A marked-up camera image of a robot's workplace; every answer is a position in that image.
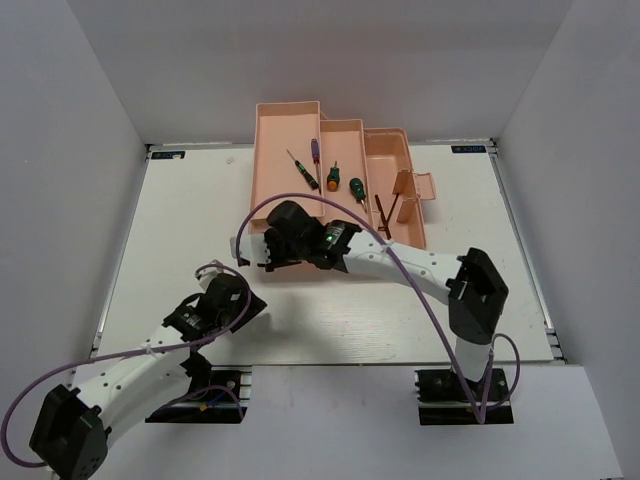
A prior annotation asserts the green orange screwdriver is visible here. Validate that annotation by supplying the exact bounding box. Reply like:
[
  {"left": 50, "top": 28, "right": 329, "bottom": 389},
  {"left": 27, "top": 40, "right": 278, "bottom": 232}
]
[{"left": 326, "top": 162, "right": 340, "bottom": 192}]

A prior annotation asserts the pink plastic toolbox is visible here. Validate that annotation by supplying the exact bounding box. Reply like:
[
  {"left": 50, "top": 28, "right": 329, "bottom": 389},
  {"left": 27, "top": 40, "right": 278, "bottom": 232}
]
[{"left": 248, "top": 101, "right": 436, "bottom": 249}]

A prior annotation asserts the green stubby screwdriver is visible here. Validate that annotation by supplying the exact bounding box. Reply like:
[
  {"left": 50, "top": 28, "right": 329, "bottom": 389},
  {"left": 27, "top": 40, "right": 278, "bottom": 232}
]
[{"left": 349, "top": 177, "right": 367, "bottom": 212}]

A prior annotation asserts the small brown hex key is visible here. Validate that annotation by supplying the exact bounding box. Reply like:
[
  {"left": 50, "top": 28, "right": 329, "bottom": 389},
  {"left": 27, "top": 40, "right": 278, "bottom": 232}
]
[{"left": 385, "top": 193, "right": 400, "bottom": 222}]

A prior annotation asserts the large brown hex key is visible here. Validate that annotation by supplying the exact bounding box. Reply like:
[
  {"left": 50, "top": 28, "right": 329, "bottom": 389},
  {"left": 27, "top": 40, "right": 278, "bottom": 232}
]
[{"left": 374, "top": 195, "right": 392, "bottom": 240}]

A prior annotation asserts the blue handled screwdriver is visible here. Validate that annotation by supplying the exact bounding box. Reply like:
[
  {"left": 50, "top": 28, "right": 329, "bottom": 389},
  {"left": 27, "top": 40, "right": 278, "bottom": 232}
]
[{"left": 310, "top": 138, "right": 322, "bottom": 184}]

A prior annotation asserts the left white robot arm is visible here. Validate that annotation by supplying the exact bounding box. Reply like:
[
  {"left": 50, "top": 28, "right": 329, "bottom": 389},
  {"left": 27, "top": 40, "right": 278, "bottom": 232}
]
[{"left": 29, "top": 273, "right": 266, "bottom": 479}]

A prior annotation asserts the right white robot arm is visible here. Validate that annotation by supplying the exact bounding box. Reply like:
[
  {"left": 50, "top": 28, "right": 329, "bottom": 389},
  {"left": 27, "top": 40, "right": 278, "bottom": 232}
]
[{"left": 264, "top": 219, "right": 509, "bottom": 399}]

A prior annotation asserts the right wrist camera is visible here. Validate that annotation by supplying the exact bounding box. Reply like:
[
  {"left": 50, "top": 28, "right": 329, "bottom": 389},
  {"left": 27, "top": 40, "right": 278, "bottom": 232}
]
[{"left": 228, "top": 200, "right": 326, "bottom": 266}]

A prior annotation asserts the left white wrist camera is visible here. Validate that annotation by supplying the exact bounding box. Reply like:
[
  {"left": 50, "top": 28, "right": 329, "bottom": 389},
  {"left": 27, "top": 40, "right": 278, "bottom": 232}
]
[{"left": 194, "top": 259, "right": 225, "bottom": 292}]

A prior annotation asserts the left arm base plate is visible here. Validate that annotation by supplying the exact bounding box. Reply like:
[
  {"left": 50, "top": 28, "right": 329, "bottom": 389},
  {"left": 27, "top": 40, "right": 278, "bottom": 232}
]
[{"left": 145, "top": 367, "right": 252, "bottom": 425}]

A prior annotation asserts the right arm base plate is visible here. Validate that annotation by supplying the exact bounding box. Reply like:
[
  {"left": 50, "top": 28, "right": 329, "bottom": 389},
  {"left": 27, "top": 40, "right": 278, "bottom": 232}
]
[{"left": 415, "top": 368, "right": 514, "bottom": 426}]

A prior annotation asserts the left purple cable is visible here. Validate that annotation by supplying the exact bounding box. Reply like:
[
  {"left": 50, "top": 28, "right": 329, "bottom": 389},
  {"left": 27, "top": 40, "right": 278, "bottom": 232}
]
[{"left": 0, "top": 258, "right": 254, "bottom": 469}]

